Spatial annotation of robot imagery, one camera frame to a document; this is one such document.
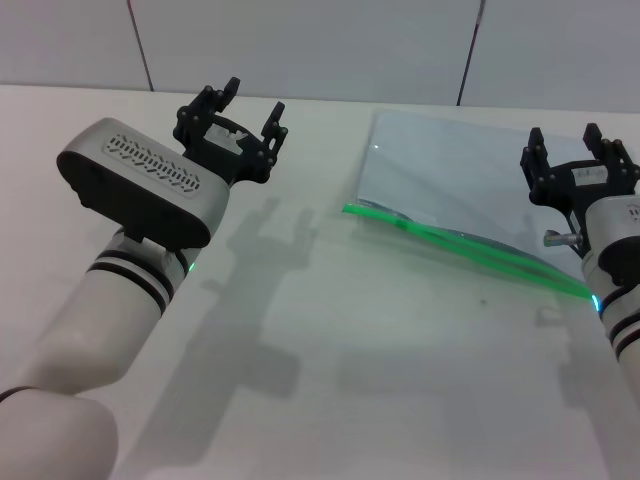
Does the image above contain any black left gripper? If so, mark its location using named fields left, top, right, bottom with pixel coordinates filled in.
left=172, top=77, right=290, bottom=185

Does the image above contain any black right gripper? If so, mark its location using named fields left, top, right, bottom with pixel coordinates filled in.
left=519, top=122, right=640, bottom=225

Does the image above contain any translucent green-zipper document bag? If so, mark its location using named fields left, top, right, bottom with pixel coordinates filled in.
left=341, top=110, right=595, bottom=302

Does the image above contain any right arm metal cable connector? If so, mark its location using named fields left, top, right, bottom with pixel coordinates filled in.
left=543, top=228, right=584, bottom=249

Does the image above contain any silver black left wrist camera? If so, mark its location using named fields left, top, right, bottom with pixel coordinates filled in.
left=56, top=118, right=231, bottom=249

